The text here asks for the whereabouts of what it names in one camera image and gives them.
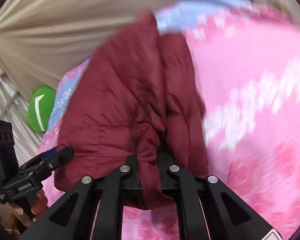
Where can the maroon quilted puffer jacket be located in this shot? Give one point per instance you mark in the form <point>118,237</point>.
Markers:
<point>137,96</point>

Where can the person's left hand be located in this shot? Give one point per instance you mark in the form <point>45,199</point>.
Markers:
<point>38,207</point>

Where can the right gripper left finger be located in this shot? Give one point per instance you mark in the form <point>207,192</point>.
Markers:
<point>91,209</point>

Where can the beige curtain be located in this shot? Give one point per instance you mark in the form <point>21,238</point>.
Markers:
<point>41,40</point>

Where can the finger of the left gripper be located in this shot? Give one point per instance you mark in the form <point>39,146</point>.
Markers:
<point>60,158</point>
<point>49,153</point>

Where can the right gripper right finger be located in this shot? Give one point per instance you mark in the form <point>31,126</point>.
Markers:
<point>208,209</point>

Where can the green pillow with white stripe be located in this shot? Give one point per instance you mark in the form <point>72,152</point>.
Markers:
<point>40,108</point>

